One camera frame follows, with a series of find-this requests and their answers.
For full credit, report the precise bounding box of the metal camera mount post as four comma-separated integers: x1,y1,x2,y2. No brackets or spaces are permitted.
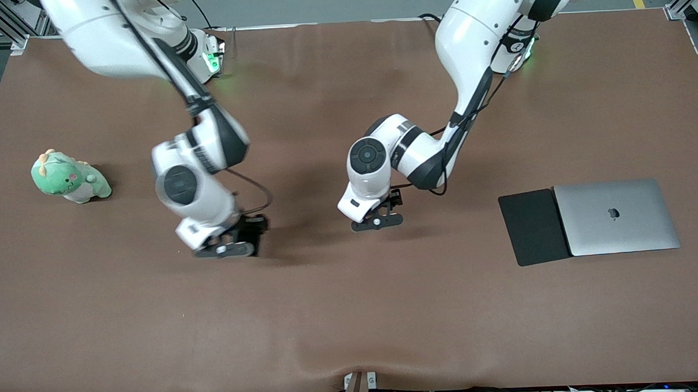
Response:
342,370,378,392

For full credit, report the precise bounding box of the silver closed laptop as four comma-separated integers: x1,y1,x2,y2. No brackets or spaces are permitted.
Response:
553,177,681,258

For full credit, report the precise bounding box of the black mouse pad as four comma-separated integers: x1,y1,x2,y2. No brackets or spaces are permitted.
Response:
497,188,573,268

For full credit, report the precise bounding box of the black right base cable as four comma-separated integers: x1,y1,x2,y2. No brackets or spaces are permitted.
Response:
189,0,214,30

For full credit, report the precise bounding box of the green dinosaur plush toy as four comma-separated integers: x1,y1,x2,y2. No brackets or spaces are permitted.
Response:
30,147,113,206

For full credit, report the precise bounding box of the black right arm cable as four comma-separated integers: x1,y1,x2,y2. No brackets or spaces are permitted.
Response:
107,0,274,221

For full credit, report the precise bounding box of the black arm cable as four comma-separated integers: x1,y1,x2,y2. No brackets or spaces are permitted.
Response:
385,9,547,198
107,0,274,221

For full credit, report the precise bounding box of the brown table cover mat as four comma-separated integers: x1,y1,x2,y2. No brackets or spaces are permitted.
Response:
0,7,698,392

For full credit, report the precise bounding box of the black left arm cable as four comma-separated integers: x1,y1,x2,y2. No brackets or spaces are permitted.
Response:
385,9,547,198

